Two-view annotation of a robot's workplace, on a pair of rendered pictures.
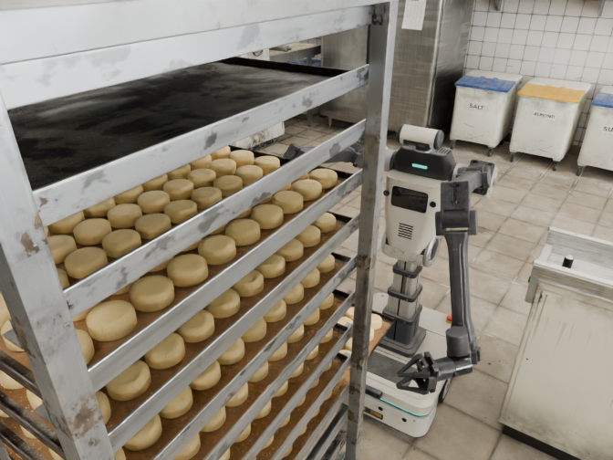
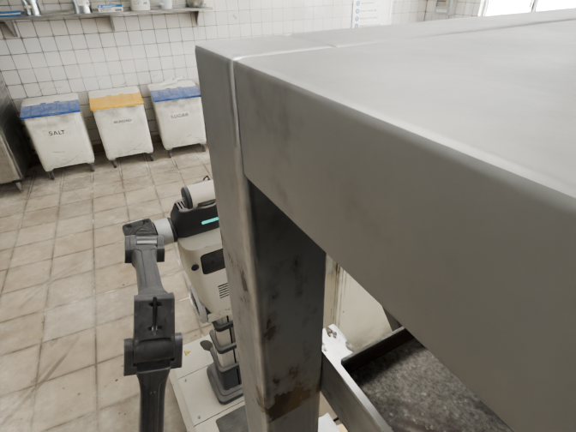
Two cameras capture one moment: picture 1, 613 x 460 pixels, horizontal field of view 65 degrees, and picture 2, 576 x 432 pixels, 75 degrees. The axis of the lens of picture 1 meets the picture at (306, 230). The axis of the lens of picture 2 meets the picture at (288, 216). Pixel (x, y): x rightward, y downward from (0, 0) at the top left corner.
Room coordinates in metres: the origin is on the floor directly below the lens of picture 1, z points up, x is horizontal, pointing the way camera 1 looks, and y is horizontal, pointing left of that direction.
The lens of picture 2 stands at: (0.98, 0.36, 1.83)
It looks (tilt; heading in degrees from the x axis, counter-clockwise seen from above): 33 degrees down; 299
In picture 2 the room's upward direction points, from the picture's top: 1 degrees counter-clockwise
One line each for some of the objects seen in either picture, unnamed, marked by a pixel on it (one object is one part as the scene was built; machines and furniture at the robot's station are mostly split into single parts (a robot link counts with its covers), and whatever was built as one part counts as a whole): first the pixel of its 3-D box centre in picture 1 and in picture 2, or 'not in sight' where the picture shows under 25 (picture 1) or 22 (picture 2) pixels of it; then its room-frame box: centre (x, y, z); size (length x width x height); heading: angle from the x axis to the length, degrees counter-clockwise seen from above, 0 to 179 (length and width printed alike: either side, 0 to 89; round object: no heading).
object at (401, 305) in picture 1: (400, 321); (232, 364); (1.74, -0.44, 0.36); 0.13 x 0.13 x 0.40; 58
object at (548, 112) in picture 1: (546, 123); (123, 127); (4.77, -2.45, 0.38); 0.64 x 0.54 x 0.77; 144
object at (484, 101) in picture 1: (483, 112); (62, 135); (5.16, -1.93, 0.38); 0.64 x 0.54 x 0.77; 146
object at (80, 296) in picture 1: (254, 186); not in sight; (0.56, 0.07, 1.59); 0.64 x 0.03 x 0.03; 148
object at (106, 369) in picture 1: (258, 245); not in sight; (0.56, 0.07, 1.50); 0.64 x 0.03 x 0.03; 148
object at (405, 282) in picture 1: (403, 301); (229, 347); (1.74, -0.44, 0.48); 0.11 x 0.11 x 0.40; 58
